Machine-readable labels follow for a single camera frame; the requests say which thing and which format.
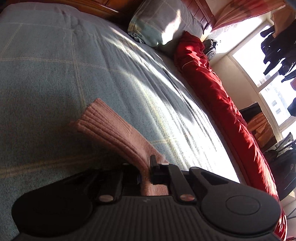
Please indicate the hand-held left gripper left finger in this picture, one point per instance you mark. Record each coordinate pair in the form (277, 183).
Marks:
(116, 183)

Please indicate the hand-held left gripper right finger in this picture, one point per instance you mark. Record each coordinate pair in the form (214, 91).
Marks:
(159, 173)

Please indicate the orange knitted sweater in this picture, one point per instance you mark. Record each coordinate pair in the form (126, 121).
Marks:
(111, 129)

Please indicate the red duvet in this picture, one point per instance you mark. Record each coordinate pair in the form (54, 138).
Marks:
(219, 97)

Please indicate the orange hanging cloth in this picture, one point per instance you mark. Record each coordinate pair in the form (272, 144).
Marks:
(261, 129)

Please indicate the black jacket with badge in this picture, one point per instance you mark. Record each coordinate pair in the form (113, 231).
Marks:
(286, 176)

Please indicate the grey plaid bed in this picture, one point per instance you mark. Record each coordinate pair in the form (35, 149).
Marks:
(57, 69)

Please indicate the grey backpack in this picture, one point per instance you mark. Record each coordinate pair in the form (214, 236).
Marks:
(210, 49)

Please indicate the window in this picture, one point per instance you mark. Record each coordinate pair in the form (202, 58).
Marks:
(249, 58)

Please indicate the grey plaid pillow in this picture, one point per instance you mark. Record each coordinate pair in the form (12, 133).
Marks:
(161, 20)

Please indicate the wooden headboard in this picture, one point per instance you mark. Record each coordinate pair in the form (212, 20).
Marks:
(198, 11)

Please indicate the dark hanging laundry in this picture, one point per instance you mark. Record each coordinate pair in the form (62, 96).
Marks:
(272, 51)

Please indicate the orange curtain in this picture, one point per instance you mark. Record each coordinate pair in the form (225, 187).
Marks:
(242, 11)

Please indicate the beige hanging garment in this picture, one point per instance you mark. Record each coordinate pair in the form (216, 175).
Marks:
(284, 20)

